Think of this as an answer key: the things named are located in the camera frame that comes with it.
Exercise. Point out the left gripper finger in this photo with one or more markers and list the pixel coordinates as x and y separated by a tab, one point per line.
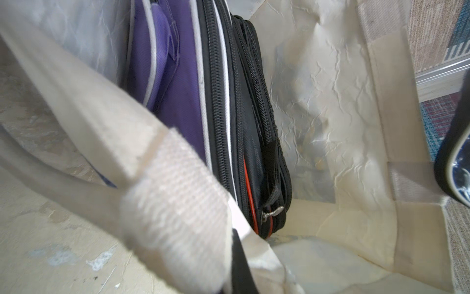
240	280

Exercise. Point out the canvas tote bag starry print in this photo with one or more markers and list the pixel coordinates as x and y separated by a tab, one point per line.
98	196

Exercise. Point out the clear ping pong set case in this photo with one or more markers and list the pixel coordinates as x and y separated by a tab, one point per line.
452	164

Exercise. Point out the black red paddle case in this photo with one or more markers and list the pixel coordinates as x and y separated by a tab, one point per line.
241	141

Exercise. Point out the purple paddle case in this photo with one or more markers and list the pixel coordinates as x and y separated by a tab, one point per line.
165	70

